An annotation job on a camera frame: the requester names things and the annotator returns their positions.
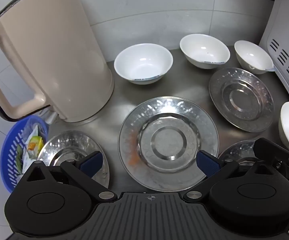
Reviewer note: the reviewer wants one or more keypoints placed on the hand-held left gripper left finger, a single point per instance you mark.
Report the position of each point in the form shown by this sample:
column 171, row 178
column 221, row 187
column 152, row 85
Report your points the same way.
column 92, row 161

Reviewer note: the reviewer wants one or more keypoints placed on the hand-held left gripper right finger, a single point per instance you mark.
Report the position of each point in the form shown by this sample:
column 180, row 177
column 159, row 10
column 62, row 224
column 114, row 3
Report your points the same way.
column 208, row 163

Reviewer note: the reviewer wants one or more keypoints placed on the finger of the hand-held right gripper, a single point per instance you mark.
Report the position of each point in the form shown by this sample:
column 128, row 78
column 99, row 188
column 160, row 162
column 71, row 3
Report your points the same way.
column 267, row 150

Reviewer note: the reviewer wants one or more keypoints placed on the large embossed metal plate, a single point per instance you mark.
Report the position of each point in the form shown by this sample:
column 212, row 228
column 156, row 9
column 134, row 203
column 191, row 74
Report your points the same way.
column 169, row 140

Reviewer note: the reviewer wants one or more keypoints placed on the printed snack packet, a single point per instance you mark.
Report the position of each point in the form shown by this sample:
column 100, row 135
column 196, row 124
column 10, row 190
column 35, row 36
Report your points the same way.
column 33, row 143

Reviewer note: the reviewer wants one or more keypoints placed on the blue plastic basket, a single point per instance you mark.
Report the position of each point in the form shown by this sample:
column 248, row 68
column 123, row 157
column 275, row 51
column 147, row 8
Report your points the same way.
column 9, row 155

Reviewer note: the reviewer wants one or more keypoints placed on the white microwave oven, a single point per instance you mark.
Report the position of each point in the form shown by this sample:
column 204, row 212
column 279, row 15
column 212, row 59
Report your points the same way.
column 284, row 30

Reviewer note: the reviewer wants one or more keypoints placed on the beige electric kettle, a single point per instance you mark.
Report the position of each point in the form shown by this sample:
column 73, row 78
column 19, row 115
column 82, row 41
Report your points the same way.
column 47, row 42

